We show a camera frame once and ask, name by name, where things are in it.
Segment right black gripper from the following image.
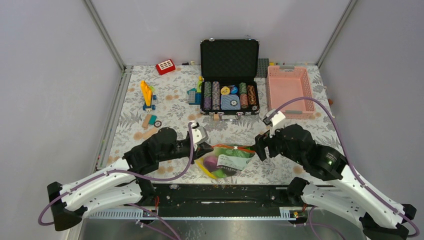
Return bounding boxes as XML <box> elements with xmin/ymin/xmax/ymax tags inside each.
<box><xmin>250</xmin><ymin>121</ymin><xmax>305</xmax><ymax>165</ymax></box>

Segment purple toy onion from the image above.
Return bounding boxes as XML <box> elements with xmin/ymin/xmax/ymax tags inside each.
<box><xmin>203</xmin><ymin>155</ymin><xmax>218</xmax><ymax>171</ymax></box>

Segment green white bok choy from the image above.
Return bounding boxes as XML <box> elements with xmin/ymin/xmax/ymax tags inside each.
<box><xmin>208</xmin><ymin>146</ymin><xmax>255</xmax><ymax>178</ymax></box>

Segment clear orange-zip bag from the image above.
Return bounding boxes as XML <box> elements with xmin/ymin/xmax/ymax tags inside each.
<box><xmin>194</xmin><ymin>144</ymin><xmax>256</xmax><ymax>180</ymax></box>

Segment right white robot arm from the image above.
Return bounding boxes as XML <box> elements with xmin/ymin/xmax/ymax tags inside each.
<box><xmin>254</xmin><ymin>112</ymin><xmax>417</xmax><ymax>240</ymax></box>

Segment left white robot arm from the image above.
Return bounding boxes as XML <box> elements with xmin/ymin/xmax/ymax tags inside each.
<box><xmin>47</xmin><ymin>121</ymin><xmax>213</xmax><ymax>232</ymax></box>

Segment wooden cylinder block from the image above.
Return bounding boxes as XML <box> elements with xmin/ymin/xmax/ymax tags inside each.
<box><xmin>142</xmin><ymin>127</ymin><xmax>159</xmax><ymax>140</ymax></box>

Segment wooden teal toy blocks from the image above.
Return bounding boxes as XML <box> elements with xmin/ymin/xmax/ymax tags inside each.
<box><xmin>141</xmin><ymin>114</ymin><xmax>162</xmax><ymax>130</ymax></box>

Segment teal blue block stack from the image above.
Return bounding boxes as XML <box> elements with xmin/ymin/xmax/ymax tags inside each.
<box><xmin>186</xmin><ymin>88</ymin><xmax>202</xmax><ymax>105</ymax></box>

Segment pink plastic basket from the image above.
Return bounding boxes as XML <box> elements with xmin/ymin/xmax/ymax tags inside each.
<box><xmin>265</xmin><ymin>65</ymin><xmax>316</xmax><ymax>119</ymax></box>

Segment floral table mat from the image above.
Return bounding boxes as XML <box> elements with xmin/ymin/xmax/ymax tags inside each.
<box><xmin>109</xmin><ymin>64</ymin><xmax>353</xmax><ymax>186</ymax></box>

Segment yellow blue toy cart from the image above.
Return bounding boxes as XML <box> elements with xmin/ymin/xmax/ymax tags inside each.
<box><xmin>140</xmin><ymin>81</ymin><xmax>157</xmax><ymax>112</ymax></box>

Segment green yellow toy figure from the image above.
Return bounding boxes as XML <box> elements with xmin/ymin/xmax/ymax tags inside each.
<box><xmin>196</xmin><ymin>76</ymin><xmax>204</xmax><ymax>93</ymax></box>

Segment grey building baseplate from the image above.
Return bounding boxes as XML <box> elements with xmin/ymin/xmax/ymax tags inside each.
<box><xmin>256</xmin><ymin>58</ymin><xmax>270</xmax><ymax>78</ymax></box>

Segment red white toy block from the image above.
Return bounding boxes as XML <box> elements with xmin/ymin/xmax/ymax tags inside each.
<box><xmin>155</xmin><ymin>59</ymin><xmax>176</xmax><ymax>76</ymax></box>

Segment black poker chip case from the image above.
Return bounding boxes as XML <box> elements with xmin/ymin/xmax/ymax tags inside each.
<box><xmin>200</xmin><ymin>38</ymin><xmax>260</xmax><ymax>116</ymax></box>

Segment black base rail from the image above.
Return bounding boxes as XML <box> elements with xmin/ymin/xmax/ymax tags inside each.
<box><xmin>135</xmin><ymin>182</ymin><xmax>311</xmax><ymax>219</ymax></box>

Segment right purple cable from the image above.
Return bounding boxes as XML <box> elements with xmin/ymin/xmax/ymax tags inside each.
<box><xmin>264</xmin><ymin>96</ymin><xmax>421</xmax><ymax>240</ymax></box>

